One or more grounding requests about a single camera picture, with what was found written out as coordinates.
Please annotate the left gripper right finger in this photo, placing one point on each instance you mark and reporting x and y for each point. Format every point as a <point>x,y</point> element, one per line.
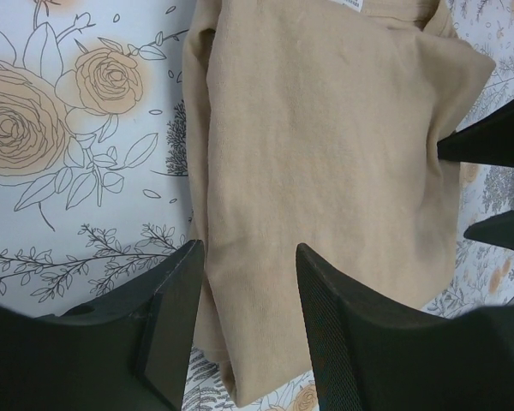
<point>370,352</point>

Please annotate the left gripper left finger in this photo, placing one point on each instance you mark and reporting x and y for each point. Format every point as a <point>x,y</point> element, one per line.
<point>126,350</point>

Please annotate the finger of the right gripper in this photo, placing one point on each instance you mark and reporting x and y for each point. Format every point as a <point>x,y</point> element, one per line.
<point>491,140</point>
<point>497,230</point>

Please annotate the tan t shirt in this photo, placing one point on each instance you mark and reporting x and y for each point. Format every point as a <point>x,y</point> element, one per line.
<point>314,122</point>

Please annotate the floral table cloth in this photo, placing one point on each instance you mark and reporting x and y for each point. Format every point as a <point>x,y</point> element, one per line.
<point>94,184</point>

